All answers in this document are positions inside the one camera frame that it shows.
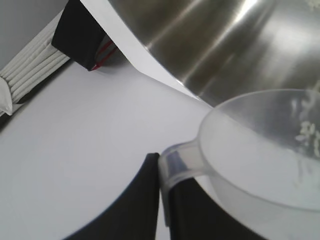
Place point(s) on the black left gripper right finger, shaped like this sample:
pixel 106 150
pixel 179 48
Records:
pixel 195 215

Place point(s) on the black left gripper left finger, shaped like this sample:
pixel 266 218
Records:
pixel 135 212

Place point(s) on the clear plastic measuring cup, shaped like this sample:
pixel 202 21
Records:
pixel 250 162

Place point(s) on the white rice grains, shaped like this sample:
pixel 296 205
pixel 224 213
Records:
pixel 308 135

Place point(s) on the white cushion-like object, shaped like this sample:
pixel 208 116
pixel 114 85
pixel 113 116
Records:
pixel 5 97

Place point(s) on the white pleated fabric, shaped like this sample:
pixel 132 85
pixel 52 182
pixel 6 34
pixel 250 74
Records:
pixel 32 65

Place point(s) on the stainless steel mixing bowl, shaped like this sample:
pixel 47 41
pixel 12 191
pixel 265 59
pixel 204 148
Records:
pixel 225 37

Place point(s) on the black box with red stripes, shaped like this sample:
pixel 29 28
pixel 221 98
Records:
pixel 75 37

